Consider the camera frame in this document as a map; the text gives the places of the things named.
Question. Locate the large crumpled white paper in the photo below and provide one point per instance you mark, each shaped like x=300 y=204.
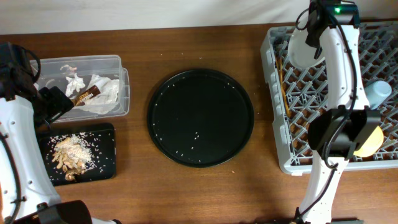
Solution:
x=105 y=101

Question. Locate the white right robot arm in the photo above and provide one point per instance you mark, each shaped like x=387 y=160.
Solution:
x=328 y=31

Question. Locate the yellow-green bowl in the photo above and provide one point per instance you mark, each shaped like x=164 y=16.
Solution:
x=372 y=144

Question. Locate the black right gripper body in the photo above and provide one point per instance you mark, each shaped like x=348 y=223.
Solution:
x=312 y=39

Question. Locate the light blue cup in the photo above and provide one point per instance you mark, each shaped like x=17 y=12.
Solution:
x=377 y=93

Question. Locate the food scraps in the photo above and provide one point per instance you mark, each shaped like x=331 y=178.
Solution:
x=70 y=157

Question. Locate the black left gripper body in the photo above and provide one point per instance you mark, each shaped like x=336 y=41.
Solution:
x=51 y=105

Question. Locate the grey dishwasher rack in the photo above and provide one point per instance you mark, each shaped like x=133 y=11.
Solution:
x=307 y=93

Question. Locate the black rectangular tray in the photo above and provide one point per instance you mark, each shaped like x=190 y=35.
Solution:
x=107 y=147

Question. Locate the grey plate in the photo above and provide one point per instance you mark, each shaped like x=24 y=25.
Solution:
x=300 y=54

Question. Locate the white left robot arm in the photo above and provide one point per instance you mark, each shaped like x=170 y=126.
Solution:
x=27 y=194

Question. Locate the small white tissue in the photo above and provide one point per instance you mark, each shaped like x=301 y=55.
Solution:
x=75 y=83

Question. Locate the wooden chopstick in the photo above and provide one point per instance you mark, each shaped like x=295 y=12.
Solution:
x=282 y=87
x=277 y=67

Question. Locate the clear plastic waste bin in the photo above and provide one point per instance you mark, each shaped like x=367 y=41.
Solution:
x=77 y=74

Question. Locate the round black serving tray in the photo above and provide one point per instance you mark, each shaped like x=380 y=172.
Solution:
x=200 y=118

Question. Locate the gold brown snack wrapper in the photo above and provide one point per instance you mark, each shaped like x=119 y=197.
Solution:
x=86 y=95

